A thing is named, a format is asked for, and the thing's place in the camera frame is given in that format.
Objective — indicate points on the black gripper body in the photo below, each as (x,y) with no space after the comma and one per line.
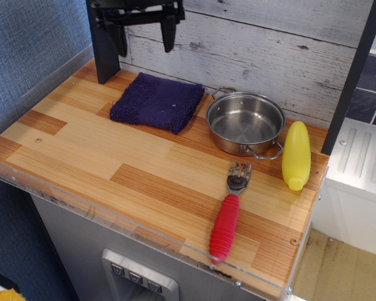
(127,13)

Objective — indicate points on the silver button dispenser panel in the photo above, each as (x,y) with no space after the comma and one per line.
(131,280)

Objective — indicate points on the grey toy kitchen cabinet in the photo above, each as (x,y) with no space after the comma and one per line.
(80,231)

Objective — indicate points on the stainless steel pot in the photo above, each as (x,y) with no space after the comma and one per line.
(245,123)

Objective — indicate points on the dark upright post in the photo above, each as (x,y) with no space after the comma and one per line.
(358,63)
(106,59)

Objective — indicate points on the dark left upright post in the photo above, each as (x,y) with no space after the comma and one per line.
(106,59)

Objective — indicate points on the purple towel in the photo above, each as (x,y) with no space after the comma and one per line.
(157,102)

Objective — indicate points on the yellow object at corner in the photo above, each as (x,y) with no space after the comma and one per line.
(11,295)

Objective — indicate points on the fork with red handle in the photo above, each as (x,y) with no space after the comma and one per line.
(223,231)

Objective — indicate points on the yellow plastic corn toy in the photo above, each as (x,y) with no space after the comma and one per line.
(296,160)

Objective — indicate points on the clear acrylic front guard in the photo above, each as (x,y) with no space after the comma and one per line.
(161,226)

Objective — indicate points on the dark right upright post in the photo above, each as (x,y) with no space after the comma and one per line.
(358,63)

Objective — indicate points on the white ribbed side unit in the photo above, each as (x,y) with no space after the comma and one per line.
(346,207)

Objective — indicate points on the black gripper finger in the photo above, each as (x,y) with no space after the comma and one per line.
(168,28)
(117,35)

